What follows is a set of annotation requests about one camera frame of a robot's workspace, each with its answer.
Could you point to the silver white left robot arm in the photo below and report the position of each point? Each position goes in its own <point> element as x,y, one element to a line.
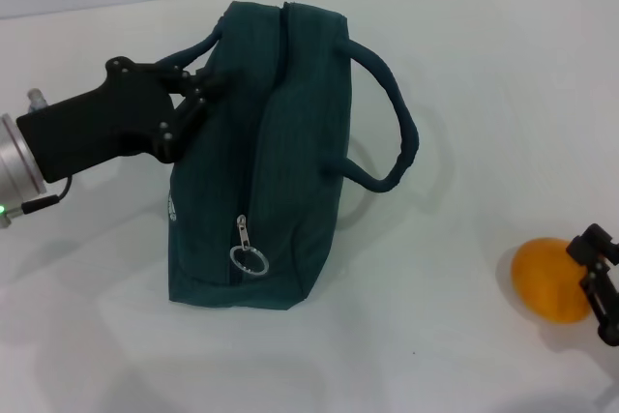
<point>14,161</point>

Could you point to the orange pear-shaped fruit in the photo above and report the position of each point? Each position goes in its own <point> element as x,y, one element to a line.
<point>541,277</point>

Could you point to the dark teal fabric lunch bag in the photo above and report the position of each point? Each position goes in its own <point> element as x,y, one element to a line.
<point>309,166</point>

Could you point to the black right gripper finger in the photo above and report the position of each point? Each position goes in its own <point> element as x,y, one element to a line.
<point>590,244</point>

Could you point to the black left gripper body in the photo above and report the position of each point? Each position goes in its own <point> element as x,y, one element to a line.
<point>97,127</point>

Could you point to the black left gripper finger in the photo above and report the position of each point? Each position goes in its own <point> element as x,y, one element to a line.
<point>208,85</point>
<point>191,115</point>

